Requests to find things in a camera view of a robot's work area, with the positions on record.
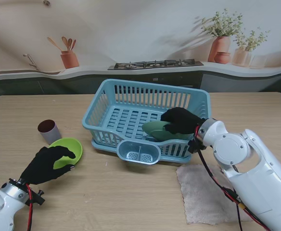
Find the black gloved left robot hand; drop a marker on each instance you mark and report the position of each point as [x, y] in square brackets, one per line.
[42, 168]

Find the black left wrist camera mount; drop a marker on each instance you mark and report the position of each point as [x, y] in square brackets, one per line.
[38, 198]

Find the blue plastic dish rack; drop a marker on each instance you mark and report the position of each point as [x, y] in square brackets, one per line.
[155, 85]

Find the pale green plate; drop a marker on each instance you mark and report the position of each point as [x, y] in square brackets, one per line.
[157, 131]

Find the blue cutlery holder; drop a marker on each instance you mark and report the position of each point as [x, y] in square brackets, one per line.
[123, 154]

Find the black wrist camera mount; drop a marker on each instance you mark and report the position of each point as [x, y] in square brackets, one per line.
[195, 146]
[38, 198]

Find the metal backdrop eyelet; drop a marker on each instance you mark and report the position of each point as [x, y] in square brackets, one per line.
[46, 2]

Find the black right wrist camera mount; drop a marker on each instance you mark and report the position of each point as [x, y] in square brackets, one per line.
[195, 146]

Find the lime green bowl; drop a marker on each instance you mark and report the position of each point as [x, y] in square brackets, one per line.
[75, 146]

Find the pinkish beige cleaning cloth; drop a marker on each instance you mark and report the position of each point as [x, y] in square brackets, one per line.
[198, 197]

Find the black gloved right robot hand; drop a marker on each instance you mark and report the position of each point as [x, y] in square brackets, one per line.
[183, 120]

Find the purple cup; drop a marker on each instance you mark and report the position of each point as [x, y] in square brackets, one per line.
[50, 134]

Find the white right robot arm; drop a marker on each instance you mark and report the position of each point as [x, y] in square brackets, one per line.
[256, 173]

